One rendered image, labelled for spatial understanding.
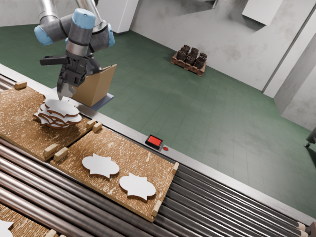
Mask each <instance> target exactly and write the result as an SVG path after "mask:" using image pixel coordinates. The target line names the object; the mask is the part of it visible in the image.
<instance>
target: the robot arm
mask: <svg viewBox="0 0 316 237"><path fill-rule="evenodd" d="M75 1H76V3H77V5H78V7H79V8H77V9H75V11H74V13H73V14H70V15H67V16H64V17H62V18H59V17H58V13H57V9H56V5H55V0H35V4H36V8H37V12H38V17H39V23H40V26H39V25H38V26H37V27H35V29H34V32H35V35H36V37H37V39H38V41H39V42H40V43H41V44H42V45H44V46H46V45H50V44H54V43H55V42H58V41H60V40H63V39H66V40H65V43H66V51H65V54H66V55H56V56H45V57H43V58H41V59H40V60H39V61H40V64H41V65H42V66H43V65H47V66H49V65H57V64H62V68H61V70H60V72H59V78H58V82H57V95H58V98H59V100H60V101H61V100H62V98H63V96H64V97H72V95H74V94H75V93H76V90H75V89H74V88H73V87H72V85H73V86H75V87H79V86H80V85H81V84H82V83H83V82H85V78H86V77H87V76H89V75H92V74H94V73H97V72H99V71H101V70H103V69H102V67H101V65H100V64H99V63H98V62H97V60H96V59H95V57H94V55H93V53H94V52H97V51H100V50H102V49H105V48H109V47H110V46H113V45H114V44H115V40H114V36H113V33H112V29H111V25H110V24H107V22H106V21H105V20H103V19H102V18H101V15H100V13H99V11H98V8H97V6H96V4H95V1H94V0H75Z"/></svg>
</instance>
